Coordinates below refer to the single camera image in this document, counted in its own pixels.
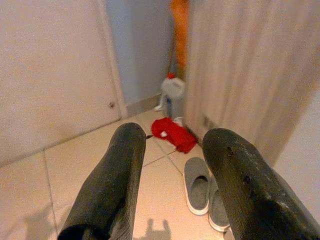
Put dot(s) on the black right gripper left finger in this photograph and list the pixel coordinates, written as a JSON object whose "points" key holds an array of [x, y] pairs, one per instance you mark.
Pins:
{"points": [[112, 180]]}

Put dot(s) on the white door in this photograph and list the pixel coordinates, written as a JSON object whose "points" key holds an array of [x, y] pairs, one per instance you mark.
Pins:
{"points": [[50, 75]]}

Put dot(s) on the red cloth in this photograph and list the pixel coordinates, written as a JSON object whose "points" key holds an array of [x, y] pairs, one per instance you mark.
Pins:
{"points": [[177, 136]]}

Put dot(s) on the beige curtain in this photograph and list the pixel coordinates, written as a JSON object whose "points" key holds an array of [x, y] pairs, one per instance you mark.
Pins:
{"points": [[237, 62]]}

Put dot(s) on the orange duster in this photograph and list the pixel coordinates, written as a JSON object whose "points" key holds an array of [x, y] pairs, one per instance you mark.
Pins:
{"points": [[181, 30]]}

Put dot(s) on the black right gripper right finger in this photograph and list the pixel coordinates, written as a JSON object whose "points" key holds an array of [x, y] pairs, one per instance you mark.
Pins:
{"points": [[250, 190]]}

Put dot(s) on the grey slipper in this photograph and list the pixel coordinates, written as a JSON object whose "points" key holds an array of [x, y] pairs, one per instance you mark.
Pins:
{"points": [[218, 213], [197, 195]]}

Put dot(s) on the white bottle with red cap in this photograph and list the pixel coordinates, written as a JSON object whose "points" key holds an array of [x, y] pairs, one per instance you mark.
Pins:
{"points": [[173, 88]]}

